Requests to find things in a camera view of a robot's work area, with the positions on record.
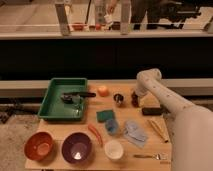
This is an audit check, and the dark red grape bunch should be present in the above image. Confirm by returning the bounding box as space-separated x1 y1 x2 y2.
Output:
131 92 139 107

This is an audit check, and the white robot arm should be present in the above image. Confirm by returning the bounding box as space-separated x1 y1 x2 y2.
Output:
134 68 213 171

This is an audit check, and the purple bowl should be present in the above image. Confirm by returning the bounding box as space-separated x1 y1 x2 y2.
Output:
61 132 93 164

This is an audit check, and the red bowl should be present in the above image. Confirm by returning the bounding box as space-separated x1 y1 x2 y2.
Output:
24 132 53 161

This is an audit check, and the black rectangular block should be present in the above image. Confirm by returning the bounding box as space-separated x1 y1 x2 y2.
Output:
142 107 163 116

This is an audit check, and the small metal cup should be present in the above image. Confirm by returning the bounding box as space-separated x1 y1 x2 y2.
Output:
113 93 124 106

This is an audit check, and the orange fruit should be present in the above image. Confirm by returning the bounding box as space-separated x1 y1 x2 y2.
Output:
97 85 109 97

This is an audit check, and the wooden stick utensil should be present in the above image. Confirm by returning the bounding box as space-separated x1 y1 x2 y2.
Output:
148 119 169 143

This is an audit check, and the light blue cloth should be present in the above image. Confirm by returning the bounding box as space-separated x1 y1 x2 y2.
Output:
123 120 148 148

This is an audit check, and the wooden table board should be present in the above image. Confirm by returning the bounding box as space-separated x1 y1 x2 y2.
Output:
25 83 172 171

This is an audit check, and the blue plastic cup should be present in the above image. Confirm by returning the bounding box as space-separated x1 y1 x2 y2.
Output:
105 119 119 135

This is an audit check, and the green sponge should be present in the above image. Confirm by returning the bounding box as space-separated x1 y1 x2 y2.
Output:
97 110 115 122

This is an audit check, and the orange carrot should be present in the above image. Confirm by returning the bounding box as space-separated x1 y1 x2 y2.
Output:
88 124 103 147

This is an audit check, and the green plastic tray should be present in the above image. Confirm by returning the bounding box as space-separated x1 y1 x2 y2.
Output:
38 78 87 121

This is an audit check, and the black handled utensil in tray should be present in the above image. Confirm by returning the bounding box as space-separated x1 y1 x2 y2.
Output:
61 92 96 104

